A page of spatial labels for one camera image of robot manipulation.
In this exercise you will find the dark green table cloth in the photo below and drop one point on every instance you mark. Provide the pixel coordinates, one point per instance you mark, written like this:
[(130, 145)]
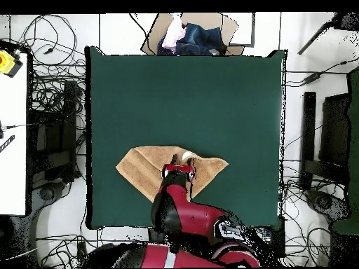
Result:
[(168, 98)]

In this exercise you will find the black tripod leg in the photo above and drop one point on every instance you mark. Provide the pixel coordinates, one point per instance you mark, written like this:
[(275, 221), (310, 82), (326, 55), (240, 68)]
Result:
[(317, 35)]

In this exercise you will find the black power strip box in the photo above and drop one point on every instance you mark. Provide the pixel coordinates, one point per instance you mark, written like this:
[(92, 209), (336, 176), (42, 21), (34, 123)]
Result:
[(279, 241)]

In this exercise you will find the green cloth covered furniture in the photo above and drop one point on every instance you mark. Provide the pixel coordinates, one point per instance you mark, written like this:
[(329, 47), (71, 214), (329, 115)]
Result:
[(354, 140)]

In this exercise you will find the tan terry towel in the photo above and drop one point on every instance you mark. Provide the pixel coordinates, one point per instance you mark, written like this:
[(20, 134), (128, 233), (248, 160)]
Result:
[(140, 168)]

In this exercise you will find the black floor stand frame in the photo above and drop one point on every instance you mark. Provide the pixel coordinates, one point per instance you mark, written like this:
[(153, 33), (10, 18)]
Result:
[(310, 126), (68, 126)]

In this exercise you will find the black power adapter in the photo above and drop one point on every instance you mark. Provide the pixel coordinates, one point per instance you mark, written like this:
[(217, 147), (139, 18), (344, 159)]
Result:
[(312, 78)]

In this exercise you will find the blue denim jeans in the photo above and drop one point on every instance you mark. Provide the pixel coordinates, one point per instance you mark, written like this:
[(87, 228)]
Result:
[(202, 39)]

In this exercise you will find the white pink garment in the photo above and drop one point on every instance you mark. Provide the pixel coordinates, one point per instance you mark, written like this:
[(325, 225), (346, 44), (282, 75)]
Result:
[(174, 35)]

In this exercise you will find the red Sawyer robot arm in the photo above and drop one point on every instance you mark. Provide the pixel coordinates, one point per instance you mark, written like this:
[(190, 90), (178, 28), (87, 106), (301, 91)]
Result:
[(190, 215)]

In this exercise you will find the brown cardboard box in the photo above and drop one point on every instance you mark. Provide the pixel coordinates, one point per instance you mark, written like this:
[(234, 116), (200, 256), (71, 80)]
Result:
[(157, 30)]

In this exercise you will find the white side table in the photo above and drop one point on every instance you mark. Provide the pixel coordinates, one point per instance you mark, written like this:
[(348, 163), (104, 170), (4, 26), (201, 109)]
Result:
[(12, 168)]

